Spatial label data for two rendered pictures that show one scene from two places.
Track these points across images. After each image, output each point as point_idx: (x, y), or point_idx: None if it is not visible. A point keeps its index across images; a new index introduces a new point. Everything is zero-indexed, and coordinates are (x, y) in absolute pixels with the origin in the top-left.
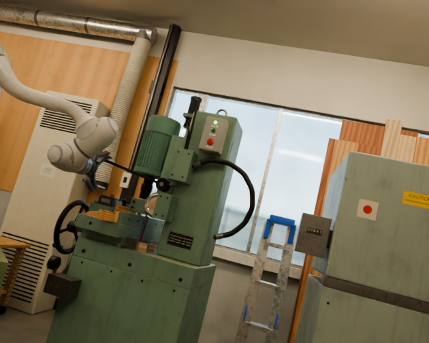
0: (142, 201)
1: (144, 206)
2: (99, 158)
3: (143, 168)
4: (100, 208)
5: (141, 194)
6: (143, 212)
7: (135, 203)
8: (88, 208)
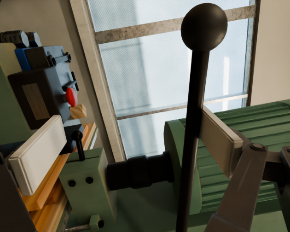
0: (103, 197)
1: (91, 205)
2: (258, 194)
3: (197, 195)
4: None
5: (118, 180)
6: (76, 211)
7: (86, 186)
8: None
